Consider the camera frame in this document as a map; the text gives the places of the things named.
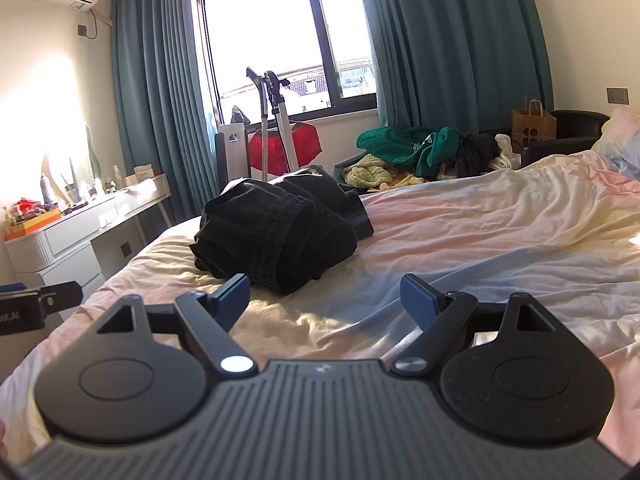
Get row of cosmetic bottles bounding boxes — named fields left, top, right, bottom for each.
left=40, top=155, right=126, bottom=207

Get green garment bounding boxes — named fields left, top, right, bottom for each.
left=356, top=126, right=466, bottom=178

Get black armchair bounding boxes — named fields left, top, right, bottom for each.
left=332, top=109, right=612, bottom=193

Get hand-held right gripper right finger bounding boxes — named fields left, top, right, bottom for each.
left=392, top=273, right=543, bottom=376

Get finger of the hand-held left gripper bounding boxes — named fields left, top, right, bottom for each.
left=38, top=281, right=84, bottom=318

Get white panel with black frame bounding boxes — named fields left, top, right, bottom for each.
left=215, top=122, right=251, bottom=186

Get white cloth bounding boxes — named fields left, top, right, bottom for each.
left=490, top=135, right=523, bottom=170

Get white dresser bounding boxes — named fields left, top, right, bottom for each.
left=4, top=172, right=173, bottom=321

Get garment steamer stand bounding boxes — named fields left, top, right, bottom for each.
left=245, top=66, right=301, bottom=181

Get black clothes pile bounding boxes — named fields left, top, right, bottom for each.
left=440, top=132, right=501, bottom=180

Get orange tray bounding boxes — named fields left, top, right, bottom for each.
left=4, top=210, right=63, bottom=241

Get brown paper bag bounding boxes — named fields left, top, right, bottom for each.
left=511, top=94, right=557, bottom=145

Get pale yellow knit garment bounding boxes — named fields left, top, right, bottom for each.
left=341, top=152, right=396, bottom=192

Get black pants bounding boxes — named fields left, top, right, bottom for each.
left=189, top=167, right=375, bottom=296

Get pale yellow towel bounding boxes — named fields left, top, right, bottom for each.
left=370, top=175, right=426, bottom=193

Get pastel pillow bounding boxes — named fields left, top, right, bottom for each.
left=592, top=108, right=640, bottom=181

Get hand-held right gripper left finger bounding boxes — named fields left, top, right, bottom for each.
left=95, top=273, right=258, bottom=376

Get black framed window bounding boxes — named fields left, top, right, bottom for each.
left=187, top=0, right=378, bottom=123

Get red cloth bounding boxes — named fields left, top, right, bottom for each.
left=248, top=121, right=322, bottom=171

